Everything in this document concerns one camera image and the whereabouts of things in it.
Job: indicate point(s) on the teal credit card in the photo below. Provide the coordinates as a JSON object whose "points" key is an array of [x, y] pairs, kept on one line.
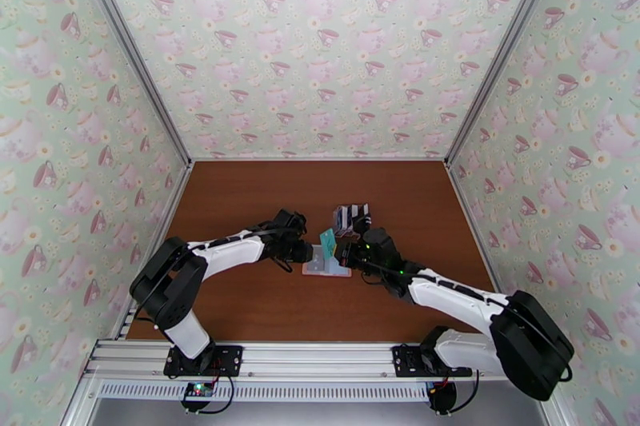
{"points": [[328, 242]]}

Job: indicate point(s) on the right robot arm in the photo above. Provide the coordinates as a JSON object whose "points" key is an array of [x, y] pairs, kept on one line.
{"points": [[530, 354]]}

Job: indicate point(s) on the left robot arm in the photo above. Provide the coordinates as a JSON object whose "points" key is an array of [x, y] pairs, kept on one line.
{"points": [[170, 289]]}

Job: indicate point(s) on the blue credit card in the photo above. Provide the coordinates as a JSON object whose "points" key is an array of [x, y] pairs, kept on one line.
{"points": [[340, 217]]}

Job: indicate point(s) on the aluminium base beam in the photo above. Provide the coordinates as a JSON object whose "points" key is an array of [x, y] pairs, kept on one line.
{"points": [[320, 359]]}

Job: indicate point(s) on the black round controller box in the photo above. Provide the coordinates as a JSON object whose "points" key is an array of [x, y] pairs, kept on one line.
{"points": [[442, 397]]}

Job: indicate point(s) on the green circuit board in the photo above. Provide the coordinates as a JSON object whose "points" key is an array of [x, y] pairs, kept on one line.
{"points": [[197, 391]]}

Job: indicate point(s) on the aluminium floor side rail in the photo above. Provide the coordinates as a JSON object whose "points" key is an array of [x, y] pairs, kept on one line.
{"points": [[175, 200], [465, 200]]}

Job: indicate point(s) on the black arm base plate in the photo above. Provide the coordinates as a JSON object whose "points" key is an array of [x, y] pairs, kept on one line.
{"points": [[230, 359], [405, 362]]}

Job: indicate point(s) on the aluminium front frame post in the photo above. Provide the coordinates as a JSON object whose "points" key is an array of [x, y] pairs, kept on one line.
{"points": [[80, 404], [552, 412]]}

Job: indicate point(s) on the aluminium frame corner post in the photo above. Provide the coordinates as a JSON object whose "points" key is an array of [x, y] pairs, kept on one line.
{"points": [[132, 52], [502, 50]]}

